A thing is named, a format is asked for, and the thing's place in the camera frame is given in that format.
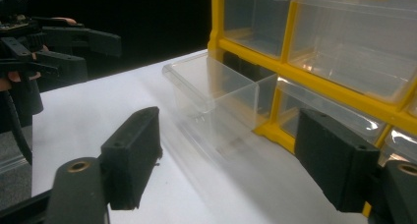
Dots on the clear plastic storage drawer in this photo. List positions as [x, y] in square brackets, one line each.
[216, 89]

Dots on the yellow black organizer cabinet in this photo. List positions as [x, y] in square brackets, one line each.
[249, 55]

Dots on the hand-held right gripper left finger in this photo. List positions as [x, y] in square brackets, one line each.
[131, 158]

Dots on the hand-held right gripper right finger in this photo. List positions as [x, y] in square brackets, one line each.
[334, 161]

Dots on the grid of clear drawers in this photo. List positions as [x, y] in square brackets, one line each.
[344, 44]

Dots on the white table cover sheet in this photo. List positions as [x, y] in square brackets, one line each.
[98, 96]

